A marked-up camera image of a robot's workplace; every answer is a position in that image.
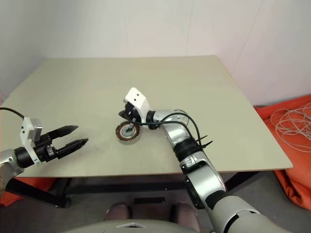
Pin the dark purple rounded shape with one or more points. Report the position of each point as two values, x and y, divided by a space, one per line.
185 213
119 211

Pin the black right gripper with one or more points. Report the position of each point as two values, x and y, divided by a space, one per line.
133 112

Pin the grey robot torso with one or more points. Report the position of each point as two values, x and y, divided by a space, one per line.
97 229

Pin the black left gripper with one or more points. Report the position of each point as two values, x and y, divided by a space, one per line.
43 148

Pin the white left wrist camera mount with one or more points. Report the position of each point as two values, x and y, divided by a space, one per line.
26 131

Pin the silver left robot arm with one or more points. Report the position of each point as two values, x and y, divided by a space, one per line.
7 162

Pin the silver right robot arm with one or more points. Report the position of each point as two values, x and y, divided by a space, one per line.
206 177

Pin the orange beanbag cushion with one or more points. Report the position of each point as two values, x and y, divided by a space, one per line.
36 182
298 106

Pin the motor stator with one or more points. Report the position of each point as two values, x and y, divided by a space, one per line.
120 136

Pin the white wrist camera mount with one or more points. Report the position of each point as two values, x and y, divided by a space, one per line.
138 99
26 131

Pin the black table frame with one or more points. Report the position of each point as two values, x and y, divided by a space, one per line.
109 188

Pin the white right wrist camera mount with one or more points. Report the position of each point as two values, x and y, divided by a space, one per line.
138 99

